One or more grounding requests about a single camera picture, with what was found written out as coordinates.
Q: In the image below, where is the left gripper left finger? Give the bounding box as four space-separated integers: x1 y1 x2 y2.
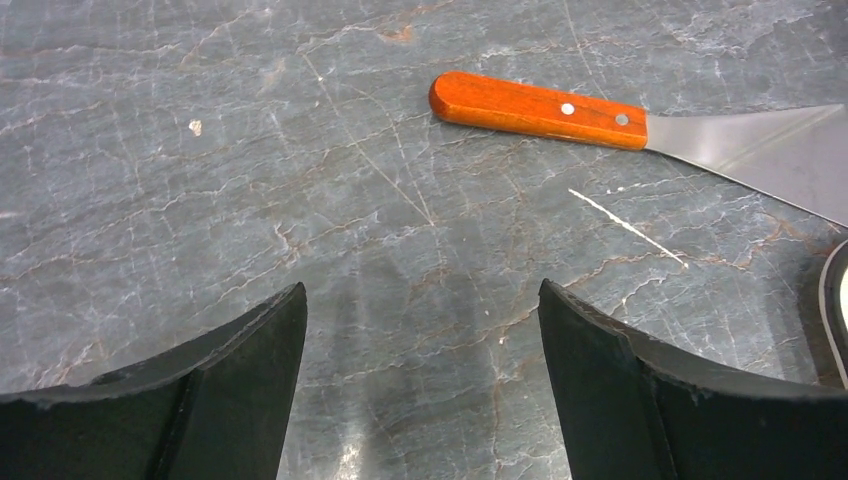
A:
1 283 307 479

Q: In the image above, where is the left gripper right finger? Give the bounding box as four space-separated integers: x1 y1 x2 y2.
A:
538 280 847 479

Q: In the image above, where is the white strawberry tray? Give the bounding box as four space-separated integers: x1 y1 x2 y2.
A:
818 241 847 388

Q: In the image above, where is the orange handled metal scraper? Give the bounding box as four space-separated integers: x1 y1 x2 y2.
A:
428 71 847 226

